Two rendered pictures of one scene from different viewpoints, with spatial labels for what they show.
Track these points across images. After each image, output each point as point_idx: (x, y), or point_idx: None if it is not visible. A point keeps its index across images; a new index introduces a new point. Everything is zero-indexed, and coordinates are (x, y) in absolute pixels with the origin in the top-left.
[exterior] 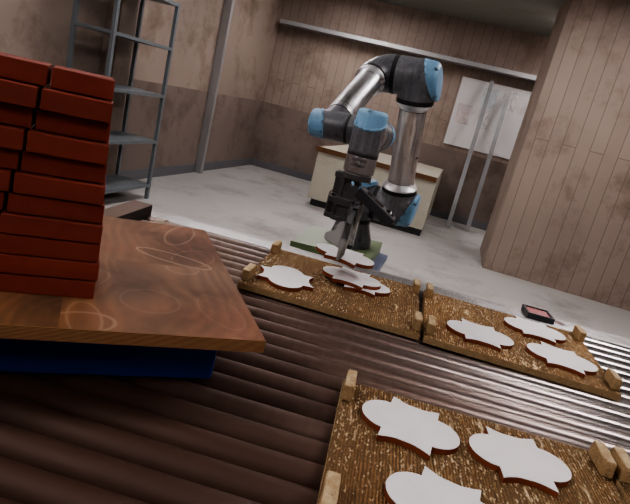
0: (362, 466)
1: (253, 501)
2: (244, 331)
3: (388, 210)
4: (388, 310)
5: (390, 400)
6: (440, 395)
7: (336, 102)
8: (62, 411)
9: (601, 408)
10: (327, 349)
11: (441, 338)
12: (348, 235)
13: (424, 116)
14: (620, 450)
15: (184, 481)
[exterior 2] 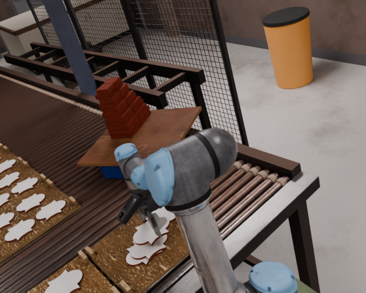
0: (52, 195)
1: (65, 179)
2: (82, 160)
3: (121, 212)
4: (111, 250)
5: (63, 213)
6: (56, 236)
7: None
8: None
9: None
10: (101, 212)
11: (75, 260)
12: (137, 210)
13: (175, 216)
14: None
15: (78, 171)
